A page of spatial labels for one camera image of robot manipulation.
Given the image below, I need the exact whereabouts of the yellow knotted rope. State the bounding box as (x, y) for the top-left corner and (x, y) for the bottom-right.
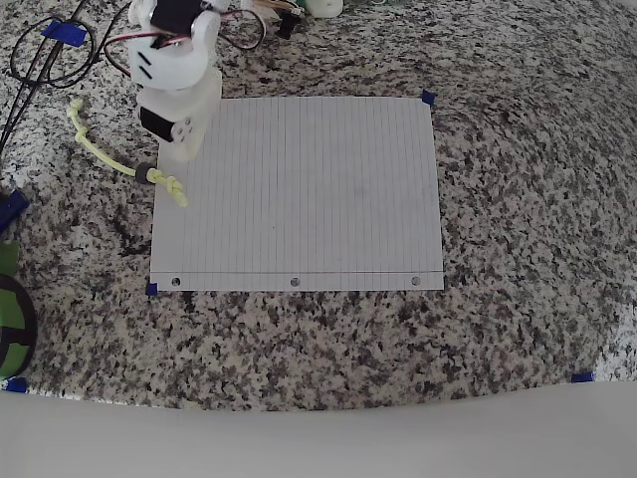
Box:
(68, 98), (189, 209)

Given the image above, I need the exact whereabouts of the white backdrop board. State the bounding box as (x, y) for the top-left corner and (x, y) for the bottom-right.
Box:
(0, 380), (637, 478)

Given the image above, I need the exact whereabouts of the red white servo wire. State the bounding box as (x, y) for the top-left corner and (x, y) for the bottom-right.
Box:
(102, 9), (273, 76)

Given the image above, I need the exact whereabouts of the green tape piece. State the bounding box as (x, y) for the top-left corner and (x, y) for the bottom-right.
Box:
(0, 240), (22, 274)

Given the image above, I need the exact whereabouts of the thin black cable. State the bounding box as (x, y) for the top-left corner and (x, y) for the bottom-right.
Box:
(0, 0), (143, 155)

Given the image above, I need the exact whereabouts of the lined paper sheet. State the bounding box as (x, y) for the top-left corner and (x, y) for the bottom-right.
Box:
(148, 96), (446, 293)

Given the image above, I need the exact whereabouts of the green and black tape roll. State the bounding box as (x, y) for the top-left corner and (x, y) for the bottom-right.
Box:
(0, 272), (39, 380)

